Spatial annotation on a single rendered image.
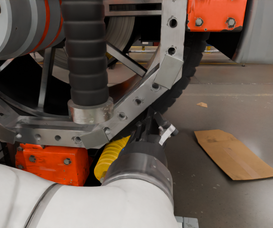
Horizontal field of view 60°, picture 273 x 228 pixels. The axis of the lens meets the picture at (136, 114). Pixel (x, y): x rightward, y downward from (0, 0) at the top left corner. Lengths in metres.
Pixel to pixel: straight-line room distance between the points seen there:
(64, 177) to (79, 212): 0.36
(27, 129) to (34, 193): 0.34
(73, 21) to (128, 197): 0.16
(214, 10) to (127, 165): 0.28
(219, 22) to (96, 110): 0.27
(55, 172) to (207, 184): 0.96
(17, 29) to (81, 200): 0.22
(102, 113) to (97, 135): 0.27
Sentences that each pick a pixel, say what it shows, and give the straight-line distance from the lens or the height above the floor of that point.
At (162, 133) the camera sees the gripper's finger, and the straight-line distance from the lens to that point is 0.37.
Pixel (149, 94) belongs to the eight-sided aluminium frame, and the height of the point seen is 0.70.
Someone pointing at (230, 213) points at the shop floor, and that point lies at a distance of 1.25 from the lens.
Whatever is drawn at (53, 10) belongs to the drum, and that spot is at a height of 0.85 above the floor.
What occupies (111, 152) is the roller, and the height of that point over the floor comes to 0.54.
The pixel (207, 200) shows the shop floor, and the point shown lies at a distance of 1.28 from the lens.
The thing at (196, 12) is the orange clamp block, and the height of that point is 0.84.
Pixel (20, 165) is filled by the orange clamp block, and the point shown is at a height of 0.52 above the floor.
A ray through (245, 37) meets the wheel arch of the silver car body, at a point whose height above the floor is 0.80.
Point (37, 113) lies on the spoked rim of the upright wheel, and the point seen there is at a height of 0.62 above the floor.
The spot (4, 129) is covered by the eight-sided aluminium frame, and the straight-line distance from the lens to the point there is 0.58.
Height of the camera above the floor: 0.84
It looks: 23 degrees down
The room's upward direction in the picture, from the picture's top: straight up
